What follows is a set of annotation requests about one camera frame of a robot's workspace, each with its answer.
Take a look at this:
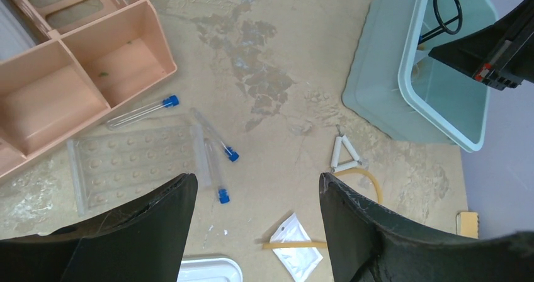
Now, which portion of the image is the mint green plastic bin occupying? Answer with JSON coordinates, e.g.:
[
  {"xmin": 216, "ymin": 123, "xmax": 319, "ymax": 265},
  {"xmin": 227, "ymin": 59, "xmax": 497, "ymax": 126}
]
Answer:
[{"xmin": 342, "ymin": 0, "xmax": 497, "ymax": 152}]

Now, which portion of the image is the yellow spiral notebook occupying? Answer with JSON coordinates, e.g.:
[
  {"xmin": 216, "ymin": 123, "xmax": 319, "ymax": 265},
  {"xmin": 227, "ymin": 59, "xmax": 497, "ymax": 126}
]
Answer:
[{"xmin": 456, "ymin": 211, "xmax": 479, "ymax": 239}]

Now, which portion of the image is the blue-capped test tube angled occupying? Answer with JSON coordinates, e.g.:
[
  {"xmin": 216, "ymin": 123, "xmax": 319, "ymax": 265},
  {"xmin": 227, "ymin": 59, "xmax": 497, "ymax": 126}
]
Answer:
[{"xmin": 190, "ymin": 108, "xmax": 239, "ymax": 162}]

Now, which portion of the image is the blue-capped test tube by organizer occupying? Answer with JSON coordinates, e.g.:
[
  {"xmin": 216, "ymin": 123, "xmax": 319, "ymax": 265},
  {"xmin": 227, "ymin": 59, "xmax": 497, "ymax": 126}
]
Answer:
[{"xmin": 105, "ymin": 94, "xmax": 180, "ymax": 130}]

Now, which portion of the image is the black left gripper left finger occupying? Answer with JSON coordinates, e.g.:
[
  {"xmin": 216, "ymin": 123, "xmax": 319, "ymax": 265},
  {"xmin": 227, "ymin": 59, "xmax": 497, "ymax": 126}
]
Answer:
[{"xmin": 1, "ymin": 174, "xmax": 198, "ymax": 281}]

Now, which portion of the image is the blue-capped test tube beside rack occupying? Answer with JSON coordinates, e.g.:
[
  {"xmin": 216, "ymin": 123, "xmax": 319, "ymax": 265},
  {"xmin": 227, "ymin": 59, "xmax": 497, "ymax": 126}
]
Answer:
[{"xmin": 204, "ymin": 138, "xmax": 230, "ymax": 204}]

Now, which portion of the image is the white clay pipe triangle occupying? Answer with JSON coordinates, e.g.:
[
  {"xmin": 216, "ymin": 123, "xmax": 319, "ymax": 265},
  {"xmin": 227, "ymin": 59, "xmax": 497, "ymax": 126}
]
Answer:
[{"xmin": 329, "ymin": 124, "xmax": 368, "ymax": 173}]

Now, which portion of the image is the black wire tripod ring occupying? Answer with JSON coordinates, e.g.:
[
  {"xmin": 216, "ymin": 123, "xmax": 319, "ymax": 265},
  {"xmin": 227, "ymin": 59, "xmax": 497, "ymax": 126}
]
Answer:
[{"xmin": 418, "ymin": 0, "xmax": 464, "ymax": 45}]

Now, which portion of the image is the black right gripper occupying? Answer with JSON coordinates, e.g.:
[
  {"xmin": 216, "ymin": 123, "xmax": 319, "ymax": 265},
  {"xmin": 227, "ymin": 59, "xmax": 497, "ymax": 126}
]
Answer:
[{"xmin": 428, "ymin": 0, "xmax": 533, "ymax": 91}]

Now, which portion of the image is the clear test tube rack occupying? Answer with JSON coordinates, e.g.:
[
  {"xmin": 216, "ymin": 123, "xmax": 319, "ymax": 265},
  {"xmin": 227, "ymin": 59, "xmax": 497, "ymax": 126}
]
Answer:
[{"xmin": 67, "ymin": 125, "xmax": 211, "ymax": 216}]

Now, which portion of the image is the peach plastic desk organizer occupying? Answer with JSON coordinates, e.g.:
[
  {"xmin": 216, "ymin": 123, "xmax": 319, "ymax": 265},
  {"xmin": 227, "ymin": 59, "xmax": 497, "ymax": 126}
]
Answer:
[{"xmin": 1, "ymin": 0, "xmax": 177, "ymax": 180}]

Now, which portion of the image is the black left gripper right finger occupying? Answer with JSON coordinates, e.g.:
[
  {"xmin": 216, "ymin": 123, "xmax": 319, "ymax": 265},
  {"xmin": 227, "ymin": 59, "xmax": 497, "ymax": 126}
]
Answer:
[{"xmin": 319, "ymin": 173, "xmax": 533, "ymax": 281}]

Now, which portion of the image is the white small plastic packet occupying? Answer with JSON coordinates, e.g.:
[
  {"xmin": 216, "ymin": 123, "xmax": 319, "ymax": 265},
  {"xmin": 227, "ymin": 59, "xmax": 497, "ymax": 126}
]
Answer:
[{"xmin": 270, "ymin": 213, "xmax": 323, "ymax": 281}]

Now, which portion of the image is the amber rubber tubing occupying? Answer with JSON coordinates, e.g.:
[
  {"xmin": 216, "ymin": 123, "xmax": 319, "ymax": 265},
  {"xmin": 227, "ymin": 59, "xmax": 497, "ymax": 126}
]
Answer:
[{"xmin": 263, "ymin": 167, "xmax": 383, "ymax": 250}]

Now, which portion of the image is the white plastic bin lid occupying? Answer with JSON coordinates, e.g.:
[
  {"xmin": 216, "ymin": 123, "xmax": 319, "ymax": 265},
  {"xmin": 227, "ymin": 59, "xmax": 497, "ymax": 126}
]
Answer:
[{"xmin": 177, "ymin": 257, "xmax": 243, "ymax": 282}]

